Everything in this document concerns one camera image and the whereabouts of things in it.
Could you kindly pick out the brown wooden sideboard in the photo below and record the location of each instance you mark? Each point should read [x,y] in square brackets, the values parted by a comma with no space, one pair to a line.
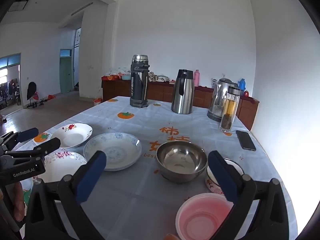
[162,92]

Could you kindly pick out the pink plastic bowl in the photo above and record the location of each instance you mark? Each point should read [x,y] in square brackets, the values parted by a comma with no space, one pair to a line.
[200,217]

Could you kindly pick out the ceiling vent panel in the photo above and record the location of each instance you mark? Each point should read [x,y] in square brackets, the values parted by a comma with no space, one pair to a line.
[18,5]

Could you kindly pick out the black smartphone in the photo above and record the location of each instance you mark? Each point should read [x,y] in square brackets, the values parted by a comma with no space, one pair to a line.
[246,141]

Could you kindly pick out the orange box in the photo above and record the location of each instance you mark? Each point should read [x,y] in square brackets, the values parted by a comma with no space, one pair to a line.
[110,78]

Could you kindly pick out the person's left hand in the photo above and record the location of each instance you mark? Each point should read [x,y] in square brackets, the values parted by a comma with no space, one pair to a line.
[18,205]

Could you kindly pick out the black jacket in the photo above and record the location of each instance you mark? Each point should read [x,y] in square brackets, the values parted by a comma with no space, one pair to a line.
[31,88]

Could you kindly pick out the black thermos jug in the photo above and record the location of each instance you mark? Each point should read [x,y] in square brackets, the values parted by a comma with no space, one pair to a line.
[137,85]

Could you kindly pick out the ceiling tube light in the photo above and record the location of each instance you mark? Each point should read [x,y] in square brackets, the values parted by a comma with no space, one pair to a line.
[81,8]

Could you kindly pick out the pink thermos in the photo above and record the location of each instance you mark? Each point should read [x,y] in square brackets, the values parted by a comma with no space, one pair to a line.
[196,78]

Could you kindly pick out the stainless steel bowl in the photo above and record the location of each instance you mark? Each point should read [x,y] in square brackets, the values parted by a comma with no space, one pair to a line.
[175,172]

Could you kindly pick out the red flower plate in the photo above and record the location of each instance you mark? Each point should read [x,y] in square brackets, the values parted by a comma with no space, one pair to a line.
[72,138]

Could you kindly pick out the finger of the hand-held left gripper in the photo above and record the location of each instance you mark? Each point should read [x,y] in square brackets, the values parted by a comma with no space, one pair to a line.
[48,146]
[27,133]

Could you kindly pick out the steel vacuum carafe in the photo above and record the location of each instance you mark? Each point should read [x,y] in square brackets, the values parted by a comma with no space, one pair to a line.
[182,97]

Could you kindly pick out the blue pattern plate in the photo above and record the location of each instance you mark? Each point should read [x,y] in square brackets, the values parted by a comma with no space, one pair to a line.
[117,150]

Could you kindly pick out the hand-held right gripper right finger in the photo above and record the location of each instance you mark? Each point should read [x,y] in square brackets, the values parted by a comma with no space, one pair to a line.
[221,173]

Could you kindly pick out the white plastic bucket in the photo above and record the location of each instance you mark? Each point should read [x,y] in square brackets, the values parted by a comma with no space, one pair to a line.
[97,101]

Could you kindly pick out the red bag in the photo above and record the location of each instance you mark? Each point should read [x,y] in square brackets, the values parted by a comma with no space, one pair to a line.
[51,96]

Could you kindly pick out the white plastic bag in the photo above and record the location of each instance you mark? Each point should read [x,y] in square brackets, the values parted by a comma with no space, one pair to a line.
[117,71]

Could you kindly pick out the steel electric kettle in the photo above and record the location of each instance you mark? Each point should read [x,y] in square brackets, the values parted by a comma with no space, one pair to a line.
[217,102]

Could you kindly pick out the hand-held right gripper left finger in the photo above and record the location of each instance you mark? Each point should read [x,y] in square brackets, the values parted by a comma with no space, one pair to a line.
[92,175]

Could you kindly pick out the green door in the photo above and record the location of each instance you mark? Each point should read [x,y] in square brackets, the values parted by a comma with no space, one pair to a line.
[65,77]

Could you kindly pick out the small red jar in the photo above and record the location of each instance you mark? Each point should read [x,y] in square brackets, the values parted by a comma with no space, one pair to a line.
[246,93]

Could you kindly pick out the blue red toy items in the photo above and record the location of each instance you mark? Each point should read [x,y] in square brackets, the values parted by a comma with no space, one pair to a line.
[242,86]

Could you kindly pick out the pink flower plate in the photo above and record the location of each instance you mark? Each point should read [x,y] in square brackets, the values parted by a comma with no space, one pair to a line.
[62,166]

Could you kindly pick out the glass tea bottle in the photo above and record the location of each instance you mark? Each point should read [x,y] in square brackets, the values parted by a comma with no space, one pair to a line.
[228,115]

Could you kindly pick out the persimmon print tablecloth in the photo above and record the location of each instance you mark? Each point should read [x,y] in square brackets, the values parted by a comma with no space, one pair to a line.
[140,200]

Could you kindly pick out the white pot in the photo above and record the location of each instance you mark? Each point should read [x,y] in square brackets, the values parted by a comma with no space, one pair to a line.
[163,78]

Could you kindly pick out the patterned cloth pile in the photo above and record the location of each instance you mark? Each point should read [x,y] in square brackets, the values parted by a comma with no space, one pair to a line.
[153,76]

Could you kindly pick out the teal basin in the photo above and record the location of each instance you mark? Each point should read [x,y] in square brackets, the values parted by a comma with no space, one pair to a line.
[126,77]

